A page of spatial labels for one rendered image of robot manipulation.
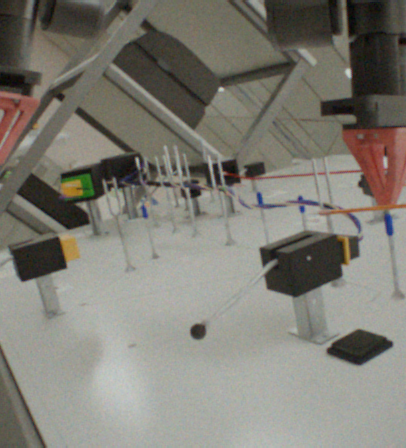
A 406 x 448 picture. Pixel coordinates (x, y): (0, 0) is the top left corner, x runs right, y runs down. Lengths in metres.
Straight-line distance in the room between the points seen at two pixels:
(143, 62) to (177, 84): 0.11
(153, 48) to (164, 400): 1.21
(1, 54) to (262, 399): 0.42
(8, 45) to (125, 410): 0.38
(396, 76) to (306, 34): 0.09
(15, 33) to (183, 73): 1.01
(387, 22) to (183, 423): 0.37
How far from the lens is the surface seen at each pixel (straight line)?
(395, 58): 0.52
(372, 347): 0.49
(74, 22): 0.67
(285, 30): 0.54
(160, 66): 1.58
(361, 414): 0.42
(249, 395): 0.46
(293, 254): 0.49
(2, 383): 0.61
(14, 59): 0.64
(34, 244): 0.74
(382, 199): 0.54
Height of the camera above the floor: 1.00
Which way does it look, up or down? 10 degrees up
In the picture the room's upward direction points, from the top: 33 degrees clockwise
